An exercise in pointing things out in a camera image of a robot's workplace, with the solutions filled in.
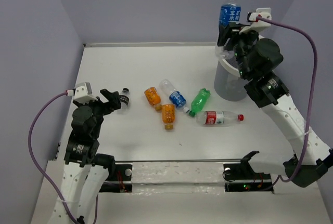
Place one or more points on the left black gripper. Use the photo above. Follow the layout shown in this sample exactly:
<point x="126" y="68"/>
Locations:
<point x="114" y="101"/>

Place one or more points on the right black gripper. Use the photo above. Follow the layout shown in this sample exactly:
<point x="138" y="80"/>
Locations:
<point x="234" y="29"/>

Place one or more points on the small black-capped clear bottle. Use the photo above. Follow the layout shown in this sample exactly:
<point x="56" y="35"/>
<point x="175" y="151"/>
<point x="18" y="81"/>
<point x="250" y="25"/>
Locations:
<point x="124" y="99"/>

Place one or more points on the large blue-label clear bottle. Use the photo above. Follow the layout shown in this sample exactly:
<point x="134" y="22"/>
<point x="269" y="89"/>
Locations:
<point x="229" y="12"/>

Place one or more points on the orange juice bottle front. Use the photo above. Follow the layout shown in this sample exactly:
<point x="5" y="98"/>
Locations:
<point x="168" y="116"/>

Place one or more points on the orange juice bottle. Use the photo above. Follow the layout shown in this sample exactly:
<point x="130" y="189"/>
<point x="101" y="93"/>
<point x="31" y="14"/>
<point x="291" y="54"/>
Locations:
<point x="168" y="116"/>
<point x="153" y="98"/>

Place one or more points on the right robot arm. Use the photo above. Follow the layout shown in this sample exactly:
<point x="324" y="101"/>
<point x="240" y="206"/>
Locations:
<point x="312" y="158"/>

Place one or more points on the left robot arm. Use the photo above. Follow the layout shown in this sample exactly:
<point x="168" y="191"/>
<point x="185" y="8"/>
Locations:
<point x="85" y="170"/>

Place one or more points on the grey bin with white rim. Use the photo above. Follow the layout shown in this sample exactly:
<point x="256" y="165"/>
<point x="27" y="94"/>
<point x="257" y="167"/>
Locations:
<point x="228" y="84"/>

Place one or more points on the orange juice bottle rear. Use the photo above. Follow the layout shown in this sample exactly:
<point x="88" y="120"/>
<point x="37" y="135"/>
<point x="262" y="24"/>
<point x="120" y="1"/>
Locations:
<point x="153" y="98"/>

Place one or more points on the green plastic bottle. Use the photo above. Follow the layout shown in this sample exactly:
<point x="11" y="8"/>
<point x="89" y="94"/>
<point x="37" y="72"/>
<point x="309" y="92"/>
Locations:
<point x="199" y="101"/>

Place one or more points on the red-label clear bottle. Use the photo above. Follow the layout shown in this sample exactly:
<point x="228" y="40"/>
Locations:
<point x="222" y="118"/>

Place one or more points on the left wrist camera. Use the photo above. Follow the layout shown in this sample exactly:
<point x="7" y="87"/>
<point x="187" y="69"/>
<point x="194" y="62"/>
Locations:
<point x="81" y="93"/>

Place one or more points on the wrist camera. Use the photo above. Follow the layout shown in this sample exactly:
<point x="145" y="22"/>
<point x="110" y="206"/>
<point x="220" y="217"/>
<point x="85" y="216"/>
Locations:
<point x="81" y="93"/>
<point x="259" y="20"/>

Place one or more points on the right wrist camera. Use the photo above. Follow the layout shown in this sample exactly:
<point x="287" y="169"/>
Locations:
<point x="259" y="20"/>

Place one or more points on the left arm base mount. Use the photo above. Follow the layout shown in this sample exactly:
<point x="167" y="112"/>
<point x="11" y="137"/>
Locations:
<point x="120" y="181"/>

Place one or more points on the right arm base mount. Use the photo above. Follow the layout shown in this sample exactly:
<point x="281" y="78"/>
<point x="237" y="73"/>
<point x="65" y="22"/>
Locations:
<point x="239" y="179"/>

